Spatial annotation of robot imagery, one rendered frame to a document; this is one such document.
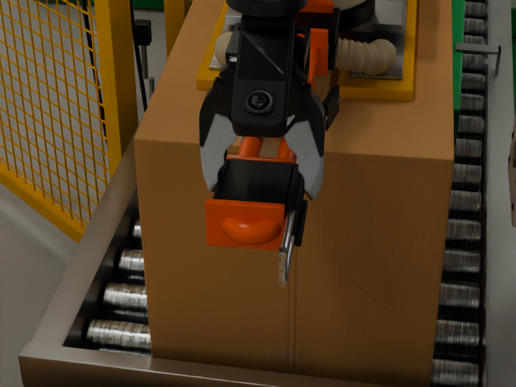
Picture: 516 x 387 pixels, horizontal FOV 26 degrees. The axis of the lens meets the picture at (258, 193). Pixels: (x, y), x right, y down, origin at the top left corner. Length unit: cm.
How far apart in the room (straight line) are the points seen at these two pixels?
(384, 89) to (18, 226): 160
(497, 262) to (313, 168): 82
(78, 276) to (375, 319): 49
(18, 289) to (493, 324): 135
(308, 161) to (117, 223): 88
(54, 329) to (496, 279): 68
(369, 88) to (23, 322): 135
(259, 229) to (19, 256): 183
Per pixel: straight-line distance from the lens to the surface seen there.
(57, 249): 282
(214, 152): 103
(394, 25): 158
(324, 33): 131
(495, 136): 213
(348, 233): 145
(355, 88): 148
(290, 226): 100
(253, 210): 102
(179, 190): 144
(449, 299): 181
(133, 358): 159
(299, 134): 101
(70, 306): 171
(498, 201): 195
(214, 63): 153
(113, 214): 189
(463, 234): 195
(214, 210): 103
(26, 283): 272
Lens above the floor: 169
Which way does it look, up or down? 35 degrees down
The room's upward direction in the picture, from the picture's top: straight up
